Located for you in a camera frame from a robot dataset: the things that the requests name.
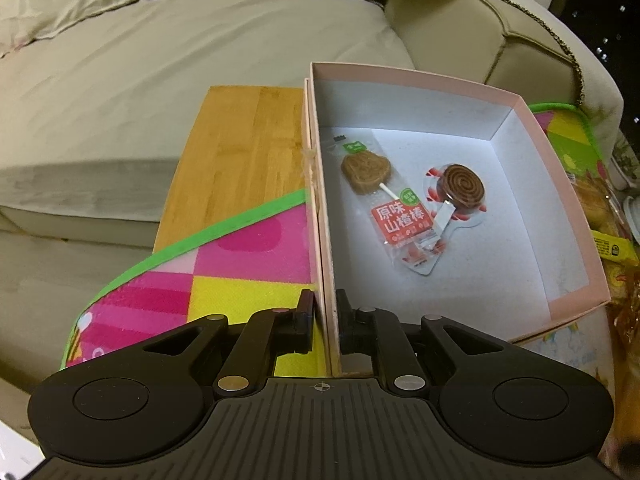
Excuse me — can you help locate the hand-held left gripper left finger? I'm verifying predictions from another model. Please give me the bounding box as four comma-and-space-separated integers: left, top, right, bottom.
142, 289, 321, 397

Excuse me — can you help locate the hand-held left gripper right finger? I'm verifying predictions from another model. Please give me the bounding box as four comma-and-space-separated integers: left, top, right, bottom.
336, 288, 506, 394

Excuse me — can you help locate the pink cardboard box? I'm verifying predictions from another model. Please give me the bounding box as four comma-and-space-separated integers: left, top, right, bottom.
301, 61, 612, 378

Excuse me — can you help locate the round bread bun packet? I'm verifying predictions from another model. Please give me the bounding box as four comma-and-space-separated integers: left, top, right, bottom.
574, 175, 626, 233

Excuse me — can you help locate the colourful checked play mat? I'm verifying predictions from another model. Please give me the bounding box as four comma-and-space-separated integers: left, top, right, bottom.
57, 101, 626, 378

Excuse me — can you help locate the heart lollipop packet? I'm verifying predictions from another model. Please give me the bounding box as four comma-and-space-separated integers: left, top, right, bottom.
330, 129, 448, 263

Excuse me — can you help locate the spiral lollipop packet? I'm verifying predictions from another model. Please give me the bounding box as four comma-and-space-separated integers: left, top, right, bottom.
402, 162, 489, 277

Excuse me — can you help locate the beige sofa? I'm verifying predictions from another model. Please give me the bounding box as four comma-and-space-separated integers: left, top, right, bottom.
0, 0, 626, 411

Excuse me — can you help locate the white round container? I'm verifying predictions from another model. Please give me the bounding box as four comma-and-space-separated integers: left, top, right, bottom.
621, 195, 640, 247

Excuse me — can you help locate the white flat object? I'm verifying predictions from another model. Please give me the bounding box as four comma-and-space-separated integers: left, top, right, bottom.
0, 422, 49, 480

